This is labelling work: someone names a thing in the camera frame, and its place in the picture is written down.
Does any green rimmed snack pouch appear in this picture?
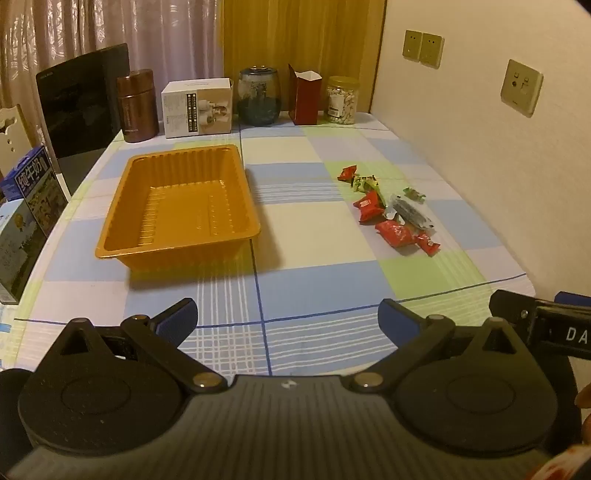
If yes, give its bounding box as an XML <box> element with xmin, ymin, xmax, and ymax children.
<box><xmin>385</xmin><ymin>194</ymin><xmax>437</xmax><ymax>234</ymax></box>

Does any checked tablecloth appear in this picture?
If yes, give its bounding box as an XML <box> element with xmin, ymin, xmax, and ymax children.
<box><xmin>0</xmin><ymin>111</ymin><xmax>536</xmax><ymax>384</ymax></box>

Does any person's right hand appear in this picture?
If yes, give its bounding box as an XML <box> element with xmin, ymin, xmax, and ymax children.
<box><xmin>575</xmin><ymin>382</ymin><xmax>591</xmax><ymax>445</ymax></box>

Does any clear plastic nut jar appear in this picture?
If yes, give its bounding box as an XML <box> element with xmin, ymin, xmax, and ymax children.
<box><xmin>325</xmin><ymin>76</ymin><xmax>360</xmax><ymax>125</ymax></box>

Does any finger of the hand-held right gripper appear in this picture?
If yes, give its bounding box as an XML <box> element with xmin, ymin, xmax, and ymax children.
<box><xmin>554</xmin><ymin>292</ymin><xmax>591</xmax><ymax>309</ymax></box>
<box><xmin>489</xmin><ymin>290</ymin><xmax>537</xmax><ymax>325</ymax></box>

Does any brown metal thermos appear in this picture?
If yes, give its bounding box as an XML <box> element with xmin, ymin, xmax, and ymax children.
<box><xmin>115</xmin><ymin>69</ymin><xmax>158</xmax><ymax>143</ymax></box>

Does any black glossy appliance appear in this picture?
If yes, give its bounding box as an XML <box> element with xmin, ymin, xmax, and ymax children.
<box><xmin>36</xmin><ymin>43</ymin><xmax>131</xmax><ymax>197</ymax></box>

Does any dark glass jar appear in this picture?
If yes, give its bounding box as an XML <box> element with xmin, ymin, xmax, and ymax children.
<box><xmin>237</xmin><ymin>66</ymin><xmax>281</xmax><ymax>126</ymax></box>

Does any open red carton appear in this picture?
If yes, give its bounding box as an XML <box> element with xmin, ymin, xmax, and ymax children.
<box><xmin>288</xmin><ymin>64</ymin><xmax>321</xmax><ymax>126</ymax></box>

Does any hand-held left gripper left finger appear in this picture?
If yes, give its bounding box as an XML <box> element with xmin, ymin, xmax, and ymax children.
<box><xmin>30</xmin><ymin>298</ymin><xmax>228</xmax><ymax>394</ymax></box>

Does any beige wall data socket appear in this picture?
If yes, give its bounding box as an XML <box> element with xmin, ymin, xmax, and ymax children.
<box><xmin>501</xmin><ymin>59</ymin><xmax>543</xmax><ymax>116</ymax></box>

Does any light blue carton box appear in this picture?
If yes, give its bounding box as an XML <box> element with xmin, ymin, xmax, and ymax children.
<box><xmin>0</xmin><ymin>198</ymin><xmax>47</xmax><ymax>305</ymax></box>

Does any white printed cardboard box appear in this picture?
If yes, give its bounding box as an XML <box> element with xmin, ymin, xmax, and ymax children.
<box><xmin>161</xmin><ymin>78</ymin><xmax>233</xmax><ymax>138</ymax></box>

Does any white wooden chair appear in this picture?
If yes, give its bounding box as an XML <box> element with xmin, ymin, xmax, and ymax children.
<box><xmin>0</xmin><ymin>104</ymin><xmax>40</xmax><ymax>178</ymax></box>

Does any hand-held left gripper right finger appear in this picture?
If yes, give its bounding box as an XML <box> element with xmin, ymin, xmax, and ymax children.
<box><xmin>346</xmin><ymin>298</ymin><xmax>544</xmax><ymax>394</ymax></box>

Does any sheer pink curtain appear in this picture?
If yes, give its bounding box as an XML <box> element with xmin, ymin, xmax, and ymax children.
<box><xmin>0</xmin><ymin>0</ymin><xmax>225</xmax><ymax>134</ymax></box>

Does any large red snack packet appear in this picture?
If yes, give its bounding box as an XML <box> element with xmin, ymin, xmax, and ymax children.
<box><xmin>353</xmin><ymin>191</ymin><xmax>387</xmax><ymax>225</ymax></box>

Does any blue milk carton box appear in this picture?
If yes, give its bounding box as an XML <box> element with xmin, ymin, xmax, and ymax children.
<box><xmin>0</xmin><ymin>145</ymin><xmax>70</xmax><ymax>238</ymax></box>

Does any orange plastic tray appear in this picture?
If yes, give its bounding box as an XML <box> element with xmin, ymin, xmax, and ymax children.
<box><xmin>95</xmin><ymin>144</ymin><xmax>262</xmax><ymax>273</ymax></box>

